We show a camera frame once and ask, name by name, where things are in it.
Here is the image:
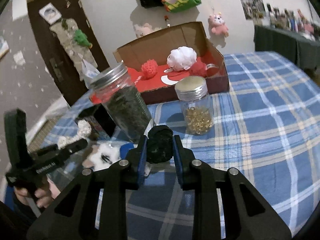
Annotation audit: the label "black pom scrunchie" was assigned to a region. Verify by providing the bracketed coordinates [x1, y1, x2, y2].
[146, 125, 173, 164]

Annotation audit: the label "red foam net ball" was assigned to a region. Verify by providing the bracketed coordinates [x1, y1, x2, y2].
[140, 59, 158, 80]

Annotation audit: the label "red knitted heart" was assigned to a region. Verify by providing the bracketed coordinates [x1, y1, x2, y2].
[189, 61, 207, 77]

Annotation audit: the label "white bath loofah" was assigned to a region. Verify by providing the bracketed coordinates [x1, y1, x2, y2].
[167, 46, 197, 72]

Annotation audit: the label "white fluffy star clip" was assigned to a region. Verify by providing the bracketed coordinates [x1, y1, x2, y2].
[88, 143, 120, 171]

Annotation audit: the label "blue cloth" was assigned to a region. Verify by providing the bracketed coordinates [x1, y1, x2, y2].
[119, 142, 135, 159]

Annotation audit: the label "person left hand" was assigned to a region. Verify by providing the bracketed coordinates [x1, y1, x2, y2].
[14, 177, 60, 208]

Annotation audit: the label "blue plaid tablecloth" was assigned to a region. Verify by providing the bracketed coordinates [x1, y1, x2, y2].
[41, 51, 320, 240]

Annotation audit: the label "white plastic bag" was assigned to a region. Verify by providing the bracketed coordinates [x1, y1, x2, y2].
[81, 60, 100, 89]

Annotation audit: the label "tall jar dark contents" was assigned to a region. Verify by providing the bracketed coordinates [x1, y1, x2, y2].
[90, 63, 152, 144]

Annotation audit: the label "small jar gold beads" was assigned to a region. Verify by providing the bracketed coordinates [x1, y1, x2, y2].
[175, 76, 213, 135]

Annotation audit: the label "dark brown door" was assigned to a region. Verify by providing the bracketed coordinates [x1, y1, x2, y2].
[27, 0, 110, 106]

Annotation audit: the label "green plush toy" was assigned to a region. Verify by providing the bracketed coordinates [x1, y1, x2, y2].
[74, 29, 93, 48]

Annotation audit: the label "cardboard box red interior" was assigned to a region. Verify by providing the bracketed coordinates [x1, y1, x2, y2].
[114, 22, 229, 105]

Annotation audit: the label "dark green covered table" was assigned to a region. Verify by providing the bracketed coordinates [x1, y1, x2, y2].
[253, 25, 319, 70]

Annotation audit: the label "pink plush toy left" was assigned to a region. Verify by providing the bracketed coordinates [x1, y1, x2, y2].
[134, 23, 161, 38]

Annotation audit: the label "pink plush toy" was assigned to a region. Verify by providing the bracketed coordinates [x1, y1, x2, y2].
[209, 12, 229, 37]
[134, 23, 161, 38]

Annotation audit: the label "pink plush toy right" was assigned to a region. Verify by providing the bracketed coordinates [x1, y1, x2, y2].
[209, 12, 229, 37]

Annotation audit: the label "red white stick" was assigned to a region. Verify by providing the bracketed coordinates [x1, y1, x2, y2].
[164, 15, 171, 28]

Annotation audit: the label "wall mirror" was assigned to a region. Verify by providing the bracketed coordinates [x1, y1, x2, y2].
[233, 0, 266, 21]

